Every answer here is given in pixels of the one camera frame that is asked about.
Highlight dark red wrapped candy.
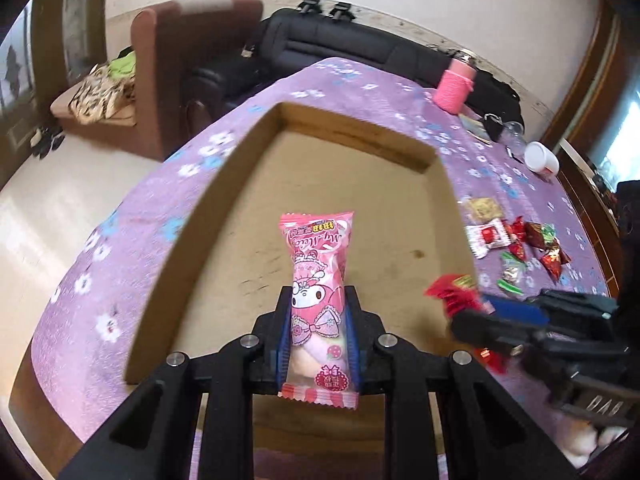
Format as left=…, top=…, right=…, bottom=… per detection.
left=524, top=222, right=557, bottom=252

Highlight beige snack packet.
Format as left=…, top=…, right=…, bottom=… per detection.
left=462, top=197, right=501, bottom=224

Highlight person's right hand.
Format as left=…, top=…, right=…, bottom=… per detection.
left=559, top=412, right=628, bottom=468

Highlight dark shoes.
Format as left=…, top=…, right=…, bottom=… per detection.
left=30, top=126, right=66, bottom=159

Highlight green cloth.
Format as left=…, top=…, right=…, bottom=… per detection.
left=107, top=49, right=137, bottom=76

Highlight pink sleeved water bottle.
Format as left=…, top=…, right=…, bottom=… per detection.
left=432, top=52, right=476, bottom=114

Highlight black leather sofa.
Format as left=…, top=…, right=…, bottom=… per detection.
left=185, top=7, right=524, bottom=132

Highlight green wrapped candy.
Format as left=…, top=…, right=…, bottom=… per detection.
left=499, top=252, right=529, bottom=295

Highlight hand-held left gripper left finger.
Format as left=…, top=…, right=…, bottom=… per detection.
left=57, top=286, right=293, bottom=480

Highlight clear plastic bottle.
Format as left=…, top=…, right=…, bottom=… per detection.
left=500, top=120, right=532, bottom=154

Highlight white and red snack packet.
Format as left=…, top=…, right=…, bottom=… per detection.
left=465, top=220, right=512, bottom=260

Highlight white jar with red label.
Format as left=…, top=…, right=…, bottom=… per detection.
left=523, top=140, right=560, bottom=178

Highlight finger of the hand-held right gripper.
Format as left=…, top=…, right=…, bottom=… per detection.
left=449, top=307, right=551, bottom=358
left=482, top=289, right=619, bottom=327

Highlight wooden door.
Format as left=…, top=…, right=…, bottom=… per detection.
left=31, top=0, right=108, bottom=92

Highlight purple floral tablecloth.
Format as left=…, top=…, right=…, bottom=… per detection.
left=30, top=56, right=615, bottom=480

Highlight shallow cardboard box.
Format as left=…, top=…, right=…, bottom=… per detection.
left=122, top=101, right=482, bottom=457

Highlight brown armchair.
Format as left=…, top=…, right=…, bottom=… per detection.
left=50, top=0, right=265, bottom=162

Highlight pink cartoon snack packet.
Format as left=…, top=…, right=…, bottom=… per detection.
left=277, top=211, right=360, bottom=411

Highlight black and cream patterned cloth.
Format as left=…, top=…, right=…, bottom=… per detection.
left=67, top=62, right=137, bottom=126

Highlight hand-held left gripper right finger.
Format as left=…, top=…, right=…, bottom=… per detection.
left=345, top=286, right=583, bottom=480

